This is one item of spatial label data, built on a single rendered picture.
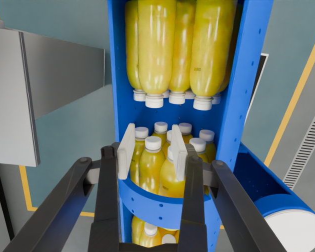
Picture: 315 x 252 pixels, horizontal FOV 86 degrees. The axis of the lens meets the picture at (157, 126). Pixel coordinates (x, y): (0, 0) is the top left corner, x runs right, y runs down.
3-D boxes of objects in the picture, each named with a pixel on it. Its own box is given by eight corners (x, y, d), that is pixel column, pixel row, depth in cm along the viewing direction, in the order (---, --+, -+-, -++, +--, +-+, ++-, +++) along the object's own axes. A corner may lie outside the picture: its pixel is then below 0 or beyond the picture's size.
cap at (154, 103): (141, 97, 36) (141, 105, 37) (157, 100, 34) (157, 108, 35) (152, 95, 39) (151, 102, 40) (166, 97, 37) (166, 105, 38)
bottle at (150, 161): (168, 201, 48) (172, 143, 42) (155, 219, 43) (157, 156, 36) (148, 191, 52) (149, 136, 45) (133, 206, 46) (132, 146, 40)
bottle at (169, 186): (167, 203, 47) (171, 144, 41) (190, 217, 43) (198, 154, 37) (151, 220, 42) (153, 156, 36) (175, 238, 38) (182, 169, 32)
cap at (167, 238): (160, 239, 48) (160, 235, 47) (173, 236, 49) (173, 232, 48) (163, 254, 44) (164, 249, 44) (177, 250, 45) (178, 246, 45)
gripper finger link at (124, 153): (126, 180, 15) (118, 180, 15) (135, 144, 22) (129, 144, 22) (125, 151, 14) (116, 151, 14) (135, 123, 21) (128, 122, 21)
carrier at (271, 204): (235, 132, 144) (209, 116, 139) (339, 226, 62) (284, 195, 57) (215, 157, 153) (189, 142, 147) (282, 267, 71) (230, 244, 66)
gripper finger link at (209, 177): (190, 172, 13) (228, 173, 13) (181, 142, 18) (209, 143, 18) (188, 187, 14) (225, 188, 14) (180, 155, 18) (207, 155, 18)
